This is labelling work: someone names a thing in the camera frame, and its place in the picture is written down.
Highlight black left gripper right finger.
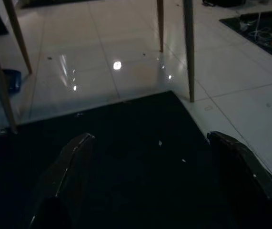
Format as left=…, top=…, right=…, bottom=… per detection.
left=207, top=131, right=272, bottom=229

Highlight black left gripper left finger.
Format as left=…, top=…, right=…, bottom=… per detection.
left=28, top=133, right=96, bottom=229

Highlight blue plastic bin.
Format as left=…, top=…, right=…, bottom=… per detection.
left=0, top=68, right=22, bottom=96

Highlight small black floor mat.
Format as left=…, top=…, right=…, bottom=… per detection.
left=0, top=90, right=220, bottom=229

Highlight light wooden table leg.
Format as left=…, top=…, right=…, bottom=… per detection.
left=0, top=9, right=18, bottom=134
left=182, top=0, right=196, bottom=103
left=3, top=0, right=33, bottom=74
left=156, top=0, right=165, bottom=53

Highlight large black floor mat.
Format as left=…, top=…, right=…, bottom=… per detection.
left=219, top=10, right=272, bottom=66

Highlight tangled white cables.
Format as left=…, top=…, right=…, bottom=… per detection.
left=239, top=10, right=272, bottom=47

